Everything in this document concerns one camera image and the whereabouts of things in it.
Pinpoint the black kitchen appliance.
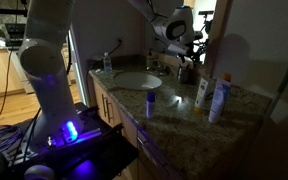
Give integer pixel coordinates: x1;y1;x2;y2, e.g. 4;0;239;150
3;22;28;48

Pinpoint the dark round dome object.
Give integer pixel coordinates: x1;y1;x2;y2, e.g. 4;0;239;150
23;164;57;180

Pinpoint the wooden vanity cabinet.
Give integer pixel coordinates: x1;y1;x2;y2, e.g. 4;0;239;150
89;77;185;180

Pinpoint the clear plastic water bottle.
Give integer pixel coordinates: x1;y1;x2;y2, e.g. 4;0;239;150
102;52;114;75

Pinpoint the white bottle with purple cap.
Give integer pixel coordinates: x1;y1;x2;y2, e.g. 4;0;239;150
145;91;157;120

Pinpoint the white tube with blue label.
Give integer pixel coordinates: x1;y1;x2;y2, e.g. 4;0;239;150
193;77;210;113

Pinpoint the white kitchen oven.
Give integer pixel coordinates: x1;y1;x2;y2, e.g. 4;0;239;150
9;49;32;95

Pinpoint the glowing blue light module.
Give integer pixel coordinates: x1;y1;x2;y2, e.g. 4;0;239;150
61;120;80;144

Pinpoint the chrome faucet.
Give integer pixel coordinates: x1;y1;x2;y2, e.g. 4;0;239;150
152;59;174;77

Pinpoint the metal cabinet door handle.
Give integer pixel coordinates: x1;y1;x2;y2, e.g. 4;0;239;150
100;93;108;118
106;98;115;125

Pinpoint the white oval sink basin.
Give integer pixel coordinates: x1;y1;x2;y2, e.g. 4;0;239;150
112;71;164;91

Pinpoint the coiled cable bundle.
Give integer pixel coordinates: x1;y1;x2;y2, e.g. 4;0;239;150
0;124;24;158

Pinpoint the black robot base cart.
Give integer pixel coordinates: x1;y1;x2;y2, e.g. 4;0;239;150
0;101;140;180

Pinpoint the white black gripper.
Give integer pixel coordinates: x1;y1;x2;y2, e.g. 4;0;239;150
166;41;195;70

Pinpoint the white sunscreen tube orange cap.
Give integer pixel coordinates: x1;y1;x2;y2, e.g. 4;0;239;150
207;72;233;125

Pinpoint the metal drawer handle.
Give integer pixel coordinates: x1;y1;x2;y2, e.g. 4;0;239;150
136;135;170;177

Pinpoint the silver metal cup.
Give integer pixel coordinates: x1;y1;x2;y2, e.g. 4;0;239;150
177;66;191;85

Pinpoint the black power cable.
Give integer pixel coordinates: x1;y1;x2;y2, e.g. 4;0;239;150
86;39;124;75

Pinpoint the soap dispenser pump bottle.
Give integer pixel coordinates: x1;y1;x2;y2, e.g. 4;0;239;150
145;48;155;71

